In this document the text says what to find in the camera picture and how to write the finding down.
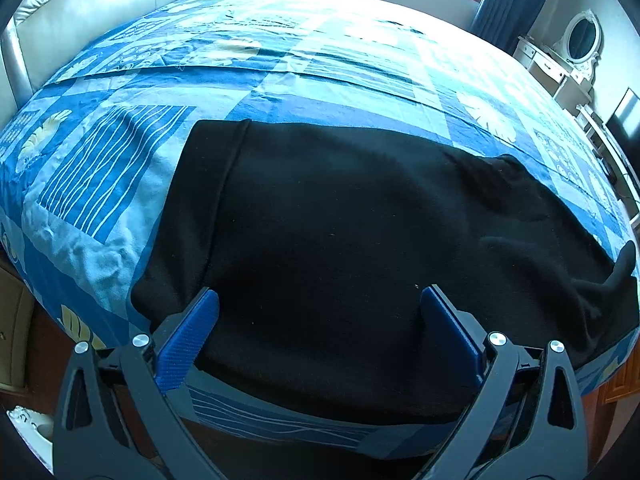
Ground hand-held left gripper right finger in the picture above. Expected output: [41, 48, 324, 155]
[415, 286, 591, 480]

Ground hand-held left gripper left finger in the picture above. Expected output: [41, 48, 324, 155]
[52, 287, 223, 480]

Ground black pants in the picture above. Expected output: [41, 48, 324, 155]
[130, 119, 640, 423]

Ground wooden nightstand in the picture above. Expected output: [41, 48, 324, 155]
[0, 255, 37, 391]

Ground wooden furniture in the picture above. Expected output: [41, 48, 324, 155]
[595, 355, 640, 406]

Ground white ornate object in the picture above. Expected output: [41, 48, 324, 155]
[7, 404, 54, 461]

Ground white television cabinet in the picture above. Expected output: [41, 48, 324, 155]
[575, 104, 640, 198]

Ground blue patterned bed sheet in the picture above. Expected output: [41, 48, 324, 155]
[0, 0, 640, 461]

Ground flat screen television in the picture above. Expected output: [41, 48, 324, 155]
[605, 87, 640, 156]

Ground white vanity with oval mirror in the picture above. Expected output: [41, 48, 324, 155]
[512, 7, 601, 111]

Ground dark blue curtain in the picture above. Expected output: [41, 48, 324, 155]
[470, 0, 538, 53]

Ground cream leather headboard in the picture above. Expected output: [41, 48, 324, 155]
[0, 0, 251, 106]

